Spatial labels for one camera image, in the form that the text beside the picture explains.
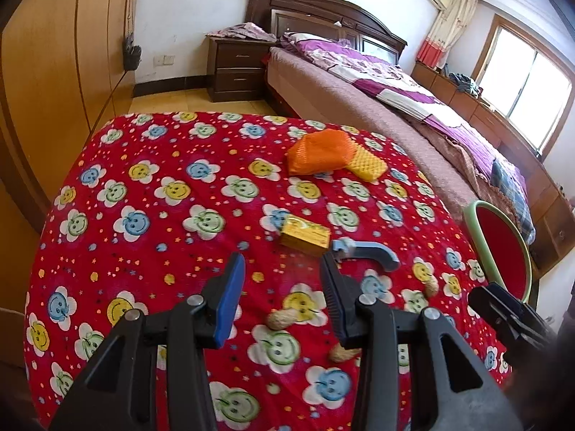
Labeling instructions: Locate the small yellow box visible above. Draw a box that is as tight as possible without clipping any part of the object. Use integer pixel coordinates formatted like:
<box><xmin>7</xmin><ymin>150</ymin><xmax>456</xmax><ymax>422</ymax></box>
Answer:
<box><xmin>279</xmin><ymin>215</ymin><xmax>332</xmax><ymax>252</ymax></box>

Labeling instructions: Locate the pink clothing pile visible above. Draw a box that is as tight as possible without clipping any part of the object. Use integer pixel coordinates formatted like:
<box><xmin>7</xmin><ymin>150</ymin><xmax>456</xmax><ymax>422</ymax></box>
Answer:
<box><xmin>206</xmin><ymin>22</ymin><xmax>277</xmax><ymax>42</ymax></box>

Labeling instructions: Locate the blue plaid cloth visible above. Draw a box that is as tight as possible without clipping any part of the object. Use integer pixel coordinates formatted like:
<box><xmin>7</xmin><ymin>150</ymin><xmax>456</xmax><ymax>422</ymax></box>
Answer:
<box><xmin>489</xmin><ymin>159</ymin><xmax>536</xmax><ymax>243</ymax></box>

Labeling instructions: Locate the black hanging bag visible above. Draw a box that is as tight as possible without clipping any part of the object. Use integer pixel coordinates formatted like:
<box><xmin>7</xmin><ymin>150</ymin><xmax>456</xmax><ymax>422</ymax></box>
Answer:
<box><xmin>122</xmin><ymin>33</ymin><xmax>143</xmax><ymax>71</ymax></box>

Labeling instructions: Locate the short yellow foam net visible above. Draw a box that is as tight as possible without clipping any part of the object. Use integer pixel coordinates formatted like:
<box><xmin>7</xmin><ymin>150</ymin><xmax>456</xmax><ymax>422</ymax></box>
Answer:
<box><xmin>345</xmin><ymin>144</ymin><xmax>388</xmax><ymax>183</ymax></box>

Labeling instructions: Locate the dark wooden nightstand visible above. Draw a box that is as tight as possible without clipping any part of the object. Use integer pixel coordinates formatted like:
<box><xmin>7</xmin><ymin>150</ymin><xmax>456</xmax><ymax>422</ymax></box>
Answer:
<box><xmin>207</xmin><ymin>37</ymin><xmax>275</xmax><ymax>103</ymax></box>

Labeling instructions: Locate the large orange foam net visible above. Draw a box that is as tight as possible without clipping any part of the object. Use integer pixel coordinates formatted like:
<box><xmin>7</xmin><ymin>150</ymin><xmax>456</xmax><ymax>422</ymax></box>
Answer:
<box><xmin>286</xmin><ymin>129</ymin><xmax>358</xmax><ymax>176</ymax></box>

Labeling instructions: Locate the blue clothes heap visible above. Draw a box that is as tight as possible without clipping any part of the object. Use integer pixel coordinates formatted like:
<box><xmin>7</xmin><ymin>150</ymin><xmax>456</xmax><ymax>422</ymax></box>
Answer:
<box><xmin>448</xmin><ymin>72</ymin><xmax>483</xmax><ymax>98</ymax></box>

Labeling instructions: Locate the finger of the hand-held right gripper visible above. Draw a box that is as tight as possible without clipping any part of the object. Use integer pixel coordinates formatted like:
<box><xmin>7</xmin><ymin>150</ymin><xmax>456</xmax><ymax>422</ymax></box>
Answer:
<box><xmin>468</xmin><ymin>282</ymin><xmax>531</xmax><ymax>337</ymax></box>

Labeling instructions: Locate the green framed red chair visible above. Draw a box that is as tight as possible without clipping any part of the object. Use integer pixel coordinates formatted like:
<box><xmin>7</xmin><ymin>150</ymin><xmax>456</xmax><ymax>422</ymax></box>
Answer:
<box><xmin>463</xmin><ymin>200</ymin><xmax>533</xmax><ymax>303</ymax></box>

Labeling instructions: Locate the white and red curtain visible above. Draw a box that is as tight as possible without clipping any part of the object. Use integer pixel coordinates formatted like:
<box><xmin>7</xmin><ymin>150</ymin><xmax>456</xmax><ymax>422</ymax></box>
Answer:
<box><xmin>415</xmin><ymin>0</ymin><xmax>478</xmax><ymax>70</ymax></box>

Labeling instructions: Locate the wooden wardrobe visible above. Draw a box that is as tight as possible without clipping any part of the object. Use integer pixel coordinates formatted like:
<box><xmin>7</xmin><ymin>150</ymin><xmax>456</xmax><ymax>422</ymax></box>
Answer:
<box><xmin>0</xmin><ymin>0</ymin><xmax>144</xmax><ymax>234</ymax></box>

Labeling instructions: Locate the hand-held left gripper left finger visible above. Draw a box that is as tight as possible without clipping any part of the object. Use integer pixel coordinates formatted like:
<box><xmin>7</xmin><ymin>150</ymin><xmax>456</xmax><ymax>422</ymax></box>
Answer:
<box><xmin>49</xmin><ymin>252</ymin><xmax>246</xmax><ymax>431</ymax></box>

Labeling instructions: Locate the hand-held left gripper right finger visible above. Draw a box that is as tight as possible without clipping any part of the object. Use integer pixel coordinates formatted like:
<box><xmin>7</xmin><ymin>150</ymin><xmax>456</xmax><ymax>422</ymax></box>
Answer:
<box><xmin>320</xmin><ymin>251</ymin><xmax>524</xmax><ymax>431</ymax></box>

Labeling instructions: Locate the red smiley flower tablecloth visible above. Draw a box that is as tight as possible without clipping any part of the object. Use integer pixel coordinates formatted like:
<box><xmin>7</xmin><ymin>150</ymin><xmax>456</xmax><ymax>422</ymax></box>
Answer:
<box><xmin>22</xmin><ymin>111</ymin><xmax>517</xmax><ymax>431</ymax></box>

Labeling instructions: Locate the bed with pink bedspread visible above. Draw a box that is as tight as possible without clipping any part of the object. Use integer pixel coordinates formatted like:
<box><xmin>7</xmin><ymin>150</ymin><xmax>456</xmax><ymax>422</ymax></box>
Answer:
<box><xmin>263</xmin><ymin>31</ymin><xmax>537</xmax><ymax>243</ymax></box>

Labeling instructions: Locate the low wooden cabinet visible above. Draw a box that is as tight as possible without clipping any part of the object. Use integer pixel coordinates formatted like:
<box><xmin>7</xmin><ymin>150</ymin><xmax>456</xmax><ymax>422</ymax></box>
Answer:
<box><xmin>411</xmin><ymin>60</ymin><xmax>575</xmax><ymax>274</ymax></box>

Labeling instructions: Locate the dark wooden headboard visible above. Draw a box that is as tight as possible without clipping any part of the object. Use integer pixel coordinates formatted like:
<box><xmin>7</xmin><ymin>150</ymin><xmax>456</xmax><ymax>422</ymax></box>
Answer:
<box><xmin>245</xmin><ymin>0</ymin><xmax>407</xmax><ymax>66</ymax></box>

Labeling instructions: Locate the purple patterned quilt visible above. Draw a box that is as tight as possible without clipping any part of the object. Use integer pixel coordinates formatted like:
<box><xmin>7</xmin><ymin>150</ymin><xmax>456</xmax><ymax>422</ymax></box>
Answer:
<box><xmin>279</xmin><ymin>31</ymin><xmax>526</xmax><ymax>189</ymax></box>

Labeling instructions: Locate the window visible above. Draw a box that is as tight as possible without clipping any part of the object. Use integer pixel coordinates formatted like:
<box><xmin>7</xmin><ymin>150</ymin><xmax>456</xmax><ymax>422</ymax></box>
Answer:
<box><xmin>469</xmin><ymin>13</ymin><xmax>575</xmax><ymax>162</ymax></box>

